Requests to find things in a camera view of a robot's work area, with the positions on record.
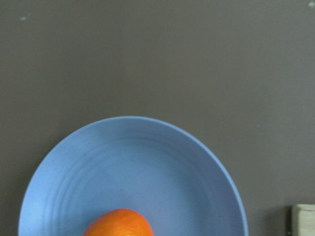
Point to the blue round plate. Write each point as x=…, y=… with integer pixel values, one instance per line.
x=144, y=164

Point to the orange mandarin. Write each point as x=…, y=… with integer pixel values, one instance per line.
x=119, y=222

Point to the wooden cutting board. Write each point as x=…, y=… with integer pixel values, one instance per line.
x=302, y=220

